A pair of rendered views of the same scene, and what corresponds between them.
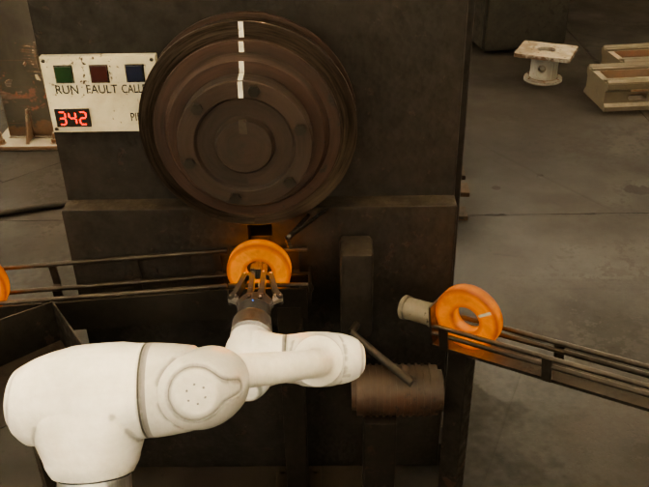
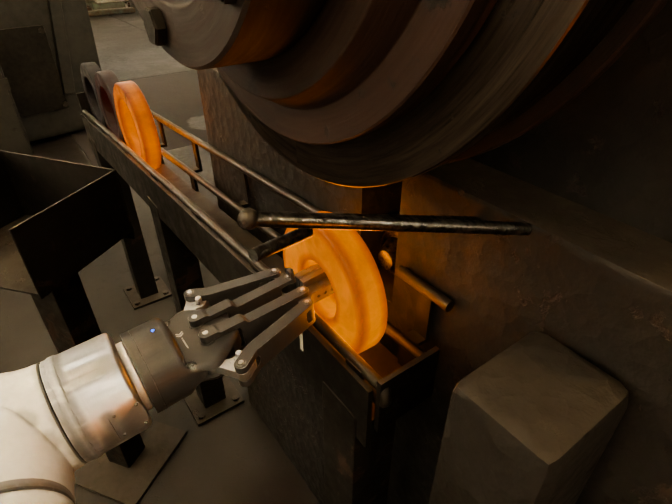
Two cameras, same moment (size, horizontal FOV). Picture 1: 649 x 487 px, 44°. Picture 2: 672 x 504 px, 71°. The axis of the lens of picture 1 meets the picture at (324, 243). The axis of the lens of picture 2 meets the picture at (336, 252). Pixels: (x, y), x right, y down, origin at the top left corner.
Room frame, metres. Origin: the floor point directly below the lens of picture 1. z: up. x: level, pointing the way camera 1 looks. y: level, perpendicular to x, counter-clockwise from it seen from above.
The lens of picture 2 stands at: (1.41, -0.16, 1.05)
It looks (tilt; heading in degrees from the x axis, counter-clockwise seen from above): 34 degrees down; 53
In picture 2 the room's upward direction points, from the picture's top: straight up
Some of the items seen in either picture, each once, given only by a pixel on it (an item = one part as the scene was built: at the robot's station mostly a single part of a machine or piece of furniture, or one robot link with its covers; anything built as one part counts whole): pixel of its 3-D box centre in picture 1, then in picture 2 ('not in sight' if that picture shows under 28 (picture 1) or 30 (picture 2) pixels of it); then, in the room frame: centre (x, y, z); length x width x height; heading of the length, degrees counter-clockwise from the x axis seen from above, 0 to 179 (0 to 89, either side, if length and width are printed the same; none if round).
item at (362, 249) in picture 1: (355, 285); (509, 480); (1.65, -0.08, 0.68); 0.11 x 0.08 x 0.24; 179
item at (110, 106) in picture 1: (103, 93); not in sight; (1.75, 0.50, 1.15); 0.26 x 0.02 x 0.18; 89
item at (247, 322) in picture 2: (262, 288); (259, 322); (1.55, 0.15, 0.74); 0.11 x 0.01 x 0.04; 178
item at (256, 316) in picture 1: (251, 329); (103, 391); (1.41, 0.16, 0.73); 0.09 x 0.06 x 0.09; 89
